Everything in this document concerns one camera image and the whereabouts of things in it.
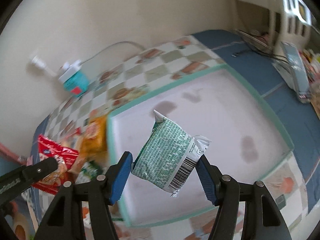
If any white power cable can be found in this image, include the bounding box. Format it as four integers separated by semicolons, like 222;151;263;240
80;41;146;65

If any white lattice shelf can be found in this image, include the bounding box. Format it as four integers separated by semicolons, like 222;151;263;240
238;0;312;55

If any white power strip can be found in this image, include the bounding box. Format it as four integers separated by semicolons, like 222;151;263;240
58;60;81;83

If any orange yellow bread packet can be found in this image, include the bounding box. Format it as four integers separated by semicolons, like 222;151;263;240
69;115;108;174

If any red snack bag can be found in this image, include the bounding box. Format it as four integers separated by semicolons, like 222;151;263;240
31;134;80;196

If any black cable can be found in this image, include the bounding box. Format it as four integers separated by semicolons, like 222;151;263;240
231;28;291;63

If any teal toy box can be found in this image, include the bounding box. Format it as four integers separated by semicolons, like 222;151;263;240
63;71;89;97

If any checkered patterned tablecloth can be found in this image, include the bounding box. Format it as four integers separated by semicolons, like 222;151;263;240
1;30;319;239

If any green biscuit packet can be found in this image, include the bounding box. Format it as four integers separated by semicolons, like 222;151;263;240
75;161;103;184

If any smartphone on stand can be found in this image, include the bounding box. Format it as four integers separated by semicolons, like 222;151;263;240
280;42;311;103

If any white plug adapter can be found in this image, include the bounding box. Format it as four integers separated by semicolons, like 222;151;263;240
30;55;57;77

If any green white snack packet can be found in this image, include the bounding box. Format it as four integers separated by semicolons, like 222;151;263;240
131;110;211;197

